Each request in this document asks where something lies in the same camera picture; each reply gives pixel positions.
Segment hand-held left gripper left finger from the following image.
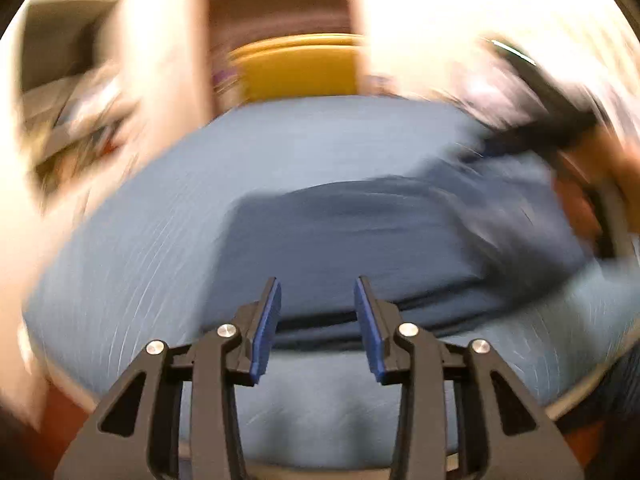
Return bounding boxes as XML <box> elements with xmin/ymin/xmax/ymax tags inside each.
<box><xmin>54</xmin><ymin>276</ymin><xmax>282</xmax><ymax>480</ymax></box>

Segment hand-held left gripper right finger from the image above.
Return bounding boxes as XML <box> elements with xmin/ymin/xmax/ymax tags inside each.
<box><xmin>353</xmin><ymin>275</ymin><xmax>586</xmax><ymax>480</ymax></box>

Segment dark blue denim pants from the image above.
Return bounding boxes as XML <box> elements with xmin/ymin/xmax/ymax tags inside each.
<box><xmin>220</xmin><ymin>152</ymin><xmax>593</xmax><ymax>351</ymax></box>

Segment person's right hand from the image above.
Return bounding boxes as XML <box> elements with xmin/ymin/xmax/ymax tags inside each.
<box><xmin>552</xmin><ymin>145</ymin><xmax>640</xmax><ymax>261</ymax></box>

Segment bed with blue quilted mattress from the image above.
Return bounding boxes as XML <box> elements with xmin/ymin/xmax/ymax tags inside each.
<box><xmin>22</xmin><ymin>92</ymin><xmax>640</xmax><ymax>471</ymax></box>

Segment yellow armchair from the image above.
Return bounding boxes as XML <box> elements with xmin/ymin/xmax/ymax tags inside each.
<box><xmin>227</xmin><ymin>32</ymin><xmax>366</xmax><ymax>106</ymax></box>

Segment brown lace curtain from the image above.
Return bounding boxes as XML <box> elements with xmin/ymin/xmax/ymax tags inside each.
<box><xmin>209</xmin><ymin>0</ymin><xmax>358</xmax><ymax>41</ymax></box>

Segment cream wardrobe with shelves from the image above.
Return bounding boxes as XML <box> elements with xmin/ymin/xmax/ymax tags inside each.
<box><xmin>0</xmin><ymin>0</ymin><xmax>216</xmax><ymax>241</ymax></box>

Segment black television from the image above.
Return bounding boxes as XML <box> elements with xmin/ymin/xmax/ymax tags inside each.
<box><xmin>17</xmin><ymin>0</ymin><xmax>118</xmax><ymax>96</ymax></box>

